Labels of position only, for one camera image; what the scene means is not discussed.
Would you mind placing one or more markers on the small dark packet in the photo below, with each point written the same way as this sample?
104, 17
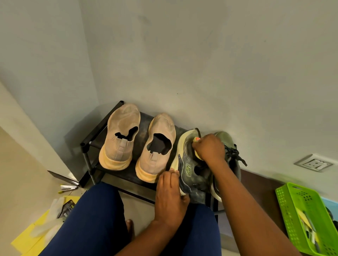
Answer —
66, 208

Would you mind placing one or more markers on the green plastic basket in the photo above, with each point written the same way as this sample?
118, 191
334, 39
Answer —
293, 226

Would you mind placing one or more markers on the white wall socket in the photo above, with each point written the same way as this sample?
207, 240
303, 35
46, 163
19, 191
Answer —
314, 163

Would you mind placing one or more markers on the green sneaker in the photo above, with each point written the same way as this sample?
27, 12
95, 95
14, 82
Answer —
188, 168
230, 141

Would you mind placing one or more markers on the dark brown low bench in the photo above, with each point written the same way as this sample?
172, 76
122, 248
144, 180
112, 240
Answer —
261, 190

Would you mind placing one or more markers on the yellow sticky note pad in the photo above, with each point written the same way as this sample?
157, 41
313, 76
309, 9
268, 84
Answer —
302, 217

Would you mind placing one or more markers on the dark blue trousers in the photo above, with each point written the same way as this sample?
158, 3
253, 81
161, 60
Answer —
92, 224

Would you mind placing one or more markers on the person's right forearm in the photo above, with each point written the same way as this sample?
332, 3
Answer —
251, 216

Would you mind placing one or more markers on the black metal shoe rack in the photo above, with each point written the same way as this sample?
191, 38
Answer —
142, 126

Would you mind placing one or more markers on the yellow-edged shoe shine sponge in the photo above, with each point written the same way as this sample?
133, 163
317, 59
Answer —
197, 155

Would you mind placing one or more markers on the light blue plastic basket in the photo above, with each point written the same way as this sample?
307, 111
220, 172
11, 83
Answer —
330, 201

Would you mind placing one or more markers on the dark skirting strip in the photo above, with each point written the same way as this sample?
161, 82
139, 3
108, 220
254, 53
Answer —
63, 178

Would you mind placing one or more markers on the beige suede shoe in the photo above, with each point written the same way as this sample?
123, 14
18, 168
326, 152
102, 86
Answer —
116, 155
153, 168

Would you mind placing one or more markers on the person's left foot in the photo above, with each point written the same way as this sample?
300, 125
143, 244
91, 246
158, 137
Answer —
130, 226

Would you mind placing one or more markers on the person's right hand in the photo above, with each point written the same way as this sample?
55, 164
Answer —
210, 150

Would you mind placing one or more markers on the person's left hand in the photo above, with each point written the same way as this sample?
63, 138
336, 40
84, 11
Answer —
169, 203

